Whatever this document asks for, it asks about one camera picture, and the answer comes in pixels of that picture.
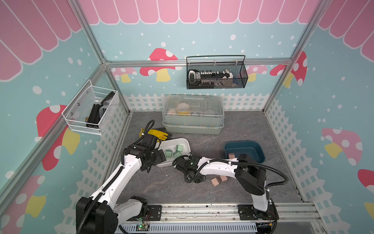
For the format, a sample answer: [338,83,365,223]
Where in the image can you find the yellow rubber glove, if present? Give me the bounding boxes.
[148,128,172,141]

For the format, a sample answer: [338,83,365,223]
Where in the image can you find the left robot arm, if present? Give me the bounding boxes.
[76,120,166,234]

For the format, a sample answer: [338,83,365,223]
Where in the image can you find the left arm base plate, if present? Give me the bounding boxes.
[128,205,162,222]

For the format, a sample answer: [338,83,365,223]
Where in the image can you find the white plastic tray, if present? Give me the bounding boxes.
[156,138,191,167]

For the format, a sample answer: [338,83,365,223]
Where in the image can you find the green circuit board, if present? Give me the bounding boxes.
[135,223,150,232]

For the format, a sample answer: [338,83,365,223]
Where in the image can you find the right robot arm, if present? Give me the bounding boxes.
[172,155,289,220]

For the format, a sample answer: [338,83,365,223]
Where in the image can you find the white wire wall basket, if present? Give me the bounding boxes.
[62,81,119,135]

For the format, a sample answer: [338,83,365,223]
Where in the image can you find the clear lidded storage box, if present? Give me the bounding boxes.
[162,95,225,135]

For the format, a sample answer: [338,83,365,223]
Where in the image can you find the black wire wall basket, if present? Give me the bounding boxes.
[186,55,248,89]

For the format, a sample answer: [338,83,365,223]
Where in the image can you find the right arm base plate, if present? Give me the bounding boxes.
[238,204,279,221]

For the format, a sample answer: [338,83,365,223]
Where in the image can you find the items in black basket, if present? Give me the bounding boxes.
[187,69,233,89]

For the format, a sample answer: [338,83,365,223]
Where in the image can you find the dark teal plastic tray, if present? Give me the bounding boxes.
[224,140,266,163]

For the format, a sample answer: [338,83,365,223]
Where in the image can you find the green plug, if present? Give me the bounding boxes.
[173,151,183,158]
[175,144,184,152]
[164,150,173,158]

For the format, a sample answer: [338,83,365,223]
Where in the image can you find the black item in white basket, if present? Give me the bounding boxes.
[86,92,115,129]

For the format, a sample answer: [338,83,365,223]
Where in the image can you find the aluminium front rail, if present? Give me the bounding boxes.
[145,202,321,223]

